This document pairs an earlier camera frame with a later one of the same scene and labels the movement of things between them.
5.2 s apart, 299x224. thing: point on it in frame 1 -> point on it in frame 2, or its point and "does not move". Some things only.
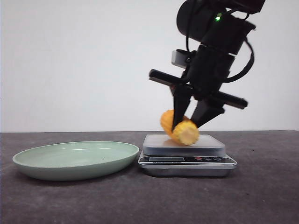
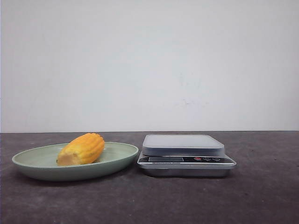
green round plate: [75, 161] does not move
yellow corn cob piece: [185, 132] -> [86, 149]
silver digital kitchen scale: [162, 156] does not move
